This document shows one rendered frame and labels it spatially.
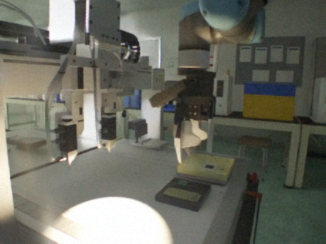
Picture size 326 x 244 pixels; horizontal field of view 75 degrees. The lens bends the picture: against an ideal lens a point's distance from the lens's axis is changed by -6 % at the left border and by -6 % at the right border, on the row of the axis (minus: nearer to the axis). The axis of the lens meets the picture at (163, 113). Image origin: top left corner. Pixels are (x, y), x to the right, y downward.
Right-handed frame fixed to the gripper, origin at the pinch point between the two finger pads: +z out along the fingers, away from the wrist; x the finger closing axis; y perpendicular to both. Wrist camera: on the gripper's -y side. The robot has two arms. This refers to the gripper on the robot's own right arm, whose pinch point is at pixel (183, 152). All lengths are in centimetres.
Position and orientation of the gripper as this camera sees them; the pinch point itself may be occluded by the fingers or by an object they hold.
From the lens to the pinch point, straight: 58.2
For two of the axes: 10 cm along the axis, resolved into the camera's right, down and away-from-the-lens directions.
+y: 9.0, 0.8, -4.3
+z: -0.2, 9.9, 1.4
